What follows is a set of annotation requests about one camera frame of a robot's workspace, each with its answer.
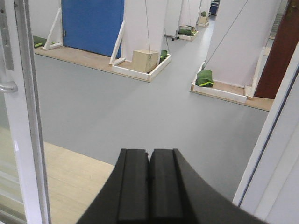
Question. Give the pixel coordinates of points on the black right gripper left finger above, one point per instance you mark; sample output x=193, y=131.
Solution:
x=124, y=197

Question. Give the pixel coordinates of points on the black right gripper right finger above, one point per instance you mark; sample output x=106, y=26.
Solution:
x=178, y=195

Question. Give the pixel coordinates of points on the white framed sliding glass door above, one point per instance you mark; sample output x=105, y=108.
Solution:
x=19, y=112

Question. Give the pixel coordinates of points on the grey door handle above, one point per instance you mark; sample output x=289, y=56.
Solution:
x=5, y=85

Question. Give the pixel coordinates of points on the blue door panel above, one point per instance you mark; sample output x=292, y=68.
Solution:
x=92, y=25

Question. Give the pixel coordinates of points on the green sandbag in tray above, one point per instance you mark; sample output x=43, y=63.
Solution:
x=204, y=79

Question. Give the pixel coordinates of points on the white wooden tray base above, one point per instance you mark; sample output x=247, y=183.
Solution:
x=125, y=69

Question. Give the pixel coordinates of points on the wooden box in tray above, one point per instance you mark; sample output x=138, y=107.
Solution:
x=144, y=60

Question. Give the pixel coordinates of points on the white door frame post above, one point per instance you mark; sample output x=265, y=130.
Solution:
x=269, y=188

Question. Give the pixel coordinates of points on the white partition wall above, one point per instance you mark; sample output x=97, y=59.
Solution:
x=241, y=29

